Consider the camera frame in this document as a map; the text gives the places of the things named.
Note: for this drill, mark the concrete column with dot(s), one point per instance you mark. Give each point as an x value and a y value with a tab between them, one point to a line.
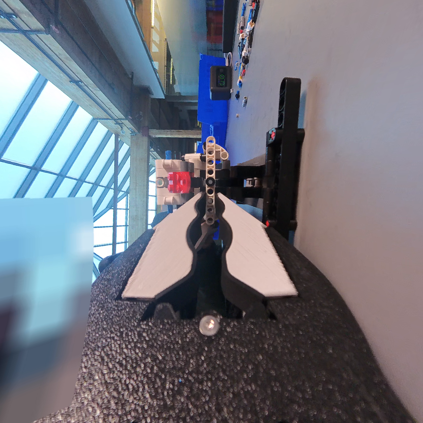
139	185

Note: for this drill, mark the white holed beam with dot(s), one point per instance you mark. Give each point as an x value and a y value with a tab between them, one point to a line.
211	172

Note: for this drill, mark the brick-built truck model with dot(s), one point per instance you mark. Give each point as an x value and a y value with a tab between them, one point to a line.
284	165

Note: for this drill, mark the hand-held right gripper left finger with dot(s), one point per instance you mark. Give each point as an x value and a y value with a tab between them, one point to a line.
162	261

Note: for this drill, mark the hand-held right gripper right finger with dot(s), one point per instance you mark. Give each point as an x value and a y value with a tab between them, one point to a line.
261	261

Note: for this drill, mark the large glass windows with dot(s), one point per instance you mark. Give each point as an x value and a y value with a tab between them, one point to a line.
39	132

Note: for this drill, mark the blue storage bin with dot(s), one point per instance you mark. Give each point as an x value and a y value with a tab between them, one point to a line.
208	119

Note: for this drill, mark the pile of small brick pieces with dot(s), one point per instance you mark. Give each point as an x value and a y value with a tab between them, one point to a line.
246	39

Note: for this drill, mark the small black device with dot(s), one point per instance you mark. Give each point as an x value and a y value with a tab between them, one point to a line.
220	80

